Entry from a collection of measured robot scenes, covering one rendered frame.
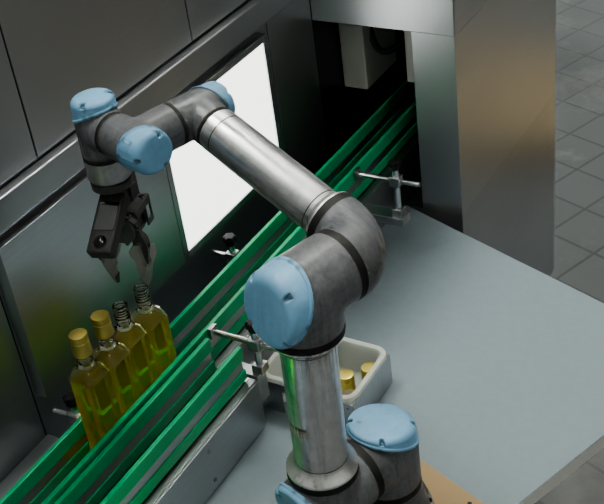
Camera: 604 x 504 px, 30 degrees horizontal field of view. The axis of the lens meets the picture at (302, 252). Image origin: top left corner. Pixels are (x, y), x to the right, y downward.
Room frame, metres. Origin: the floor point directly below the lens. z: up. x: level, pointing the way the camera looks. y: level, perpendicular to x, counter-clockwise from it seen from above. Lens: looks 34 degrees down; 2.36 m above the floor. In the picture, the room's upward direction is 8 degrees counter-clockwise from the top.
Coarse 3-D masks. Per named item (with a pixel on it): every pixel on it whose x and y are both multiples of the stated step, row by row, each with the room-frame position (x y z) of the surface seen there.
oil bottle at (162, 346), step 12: (132, 312) 1.75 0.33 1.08; (144, 312) 1.73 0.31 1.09; (156, 312) 1.74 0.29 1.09; (144, 324) 1.72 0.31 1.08; (156, 324) 1.72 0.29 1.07; (168, 324) 1.75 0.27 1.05; (156, 336) 1.72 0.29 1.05; (168, 336) 1.74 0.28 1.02; (156, 348) 1.71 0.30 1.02; (168, 348) 1.74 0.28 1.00; (156, 360) 1.71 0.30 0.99; (168, 360) 1.73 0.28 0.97
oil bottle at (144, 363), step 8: (136, 328) 1.69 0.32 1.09; (144, 328) 1.71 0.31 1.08; (120, 336) 1.68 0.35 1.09; (128, 336) 1.68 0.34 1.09; (136, 336) 1.68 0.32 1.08; (144, 336) 1.70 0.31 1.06; (128, 344) 1.67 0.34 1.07; (136, 344) 1.68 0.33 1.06; (144, 344) 1.69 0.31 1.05; (136, 352) 1.67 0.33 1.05; (144, 352) 1.69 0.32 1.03; (136, 360) 1.67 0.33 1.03; (144, 360) 1.68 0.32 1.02; (152, 360) 1.70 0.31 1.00; (136, 368) 1.67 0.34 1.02; (144, 368) 1.68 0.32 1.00; (152, 368) 1.70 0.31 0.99; (144, 376) 1.68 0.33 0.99; (152, 376) 1.69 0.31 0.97; (144, 384) 1.67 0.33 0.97
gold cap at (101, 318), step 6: (96, 312) 1.66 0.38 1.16; (102, 312) 1.66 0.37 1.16; (108, 312) 1.65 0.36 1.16; (90, 318) 1.65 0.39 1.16; (96, 318) 1.64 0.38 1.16; (102, 318) 1.64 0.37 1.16; (108, 318) 1.64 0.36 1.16; (96, 324) 1.63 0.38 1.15; (102, 324) 1.63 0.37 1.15; (108, 324) 1.64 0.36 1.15; (96, 330) 1.64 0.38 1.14; (102, 330) 1.63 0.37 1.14; (108, 330) 1.64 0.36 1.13; (96, 336) 1.64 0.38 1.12; (102, 336) 1.63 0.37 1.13; (108, 336) 1.63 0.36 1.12
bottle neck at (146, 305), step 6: (138, 288) 1.75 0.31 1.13; (144, 288) 1.75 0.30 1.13; (138, 294) 1.73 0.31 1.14; (144, 294) 1.73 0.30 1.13; (138, 300) 1.73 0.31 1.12; (144, 300) 1.73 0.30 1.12; (150, 300) 1.74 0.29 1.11; (138, 306) 1.74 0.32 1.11; (144, 306) 1.73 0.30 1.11; (150, 306) 1.74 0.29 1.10
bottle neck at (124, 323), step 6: (120, 300) 1.71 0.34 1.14; (114, 306) 1.70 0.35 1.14; (120, 306) 1.71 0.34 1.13; (126, 306) 1.69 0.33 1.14; (114, 312) 1.69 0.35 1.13; (120, 312) 1.69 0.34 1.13; (126, 312) 1.69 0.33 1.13; (120, 318) 1.69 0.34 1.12; (126, 318) 1.69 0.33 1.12; (120, 324) 1.69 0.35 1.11; (126, 324) 1.69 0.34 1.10; (132, 324) 1.70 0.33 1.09
